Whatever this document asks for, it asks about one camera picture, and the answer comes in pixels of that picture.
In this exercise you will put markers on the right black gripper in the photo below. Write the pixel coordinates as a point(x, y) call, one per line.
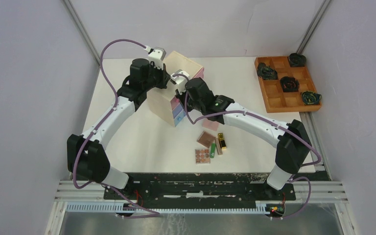
point(181, 97)

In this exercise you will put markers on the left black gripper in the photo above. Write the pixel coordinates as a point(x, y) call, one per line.
point(164, 76)

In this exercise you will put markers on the pink drawer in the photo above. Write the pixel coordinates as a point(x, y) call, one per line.
point(200, 73)
point(175, 102)

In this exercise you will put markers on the purple wide drawer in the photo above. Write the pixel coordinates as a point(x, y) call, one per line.
point(178, 111)

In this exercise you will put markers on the cream drawer organizer cabinet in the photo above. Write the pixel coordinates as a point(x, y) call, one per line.
point(159, 99)

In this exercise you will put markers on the brown square blush compact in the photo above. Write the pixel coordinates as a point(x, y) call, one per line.
point(206, 139)

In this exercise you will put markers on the rose gold lipstick tube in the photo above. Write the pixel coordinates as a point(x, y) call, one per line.
point(218, 147)

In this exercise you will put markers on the eyeshadow palette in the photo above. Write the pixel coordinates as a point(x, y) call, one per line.
point(202, 156)

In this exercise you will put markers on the green lipstick tube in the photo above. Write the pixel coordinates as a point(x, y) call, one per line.
point(212, 150)

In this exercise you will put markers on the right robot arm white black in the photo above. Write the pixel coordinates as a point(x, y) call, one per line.
point(289, 139)

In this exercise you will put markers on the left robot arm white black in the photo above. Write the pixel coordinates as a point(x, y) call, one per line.
point(86, 152)

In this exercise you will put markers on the light blue bottom drawer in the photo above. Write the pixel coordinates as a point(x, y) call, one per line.
point(178, 119)

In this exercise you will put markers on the dark rolled cloth left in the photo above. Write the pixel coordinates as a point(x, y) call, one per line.
point(266, 72)

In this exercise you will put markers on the dark rolled cloth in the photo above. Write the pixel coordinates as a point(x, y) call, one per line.
point(311, 98)
point(289, 84)
point(297, 60)
point(266, 72)

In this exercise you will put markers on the orange wooden compartment tray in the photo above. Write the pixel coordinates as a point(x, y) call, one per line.
point(275, 100)

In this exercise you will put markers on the dark rolled cloth middle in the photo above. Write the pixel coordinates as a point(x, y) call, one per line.
point(289, 84)

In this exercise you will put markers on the dark rolled cloth back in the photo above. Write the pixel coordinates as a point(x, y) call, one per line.
point(297, 60)

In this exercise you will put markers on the dark rolled cloth front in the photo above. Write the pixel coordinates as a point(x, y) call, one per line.
point(311, 98)

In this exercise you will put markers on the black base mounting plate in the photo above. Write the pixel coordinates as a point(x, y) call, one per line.
point(255, 191)

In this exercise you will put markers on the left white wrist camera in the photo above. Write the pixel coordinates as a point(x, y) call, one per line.
point(156, 56)

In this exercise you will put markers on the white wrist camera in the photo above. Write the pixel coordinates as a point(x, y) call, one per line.
point(156, 56)
point(180, 78)

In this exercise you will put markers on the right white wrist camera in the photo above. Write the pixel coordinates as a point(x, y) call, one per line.
point(180, 78)

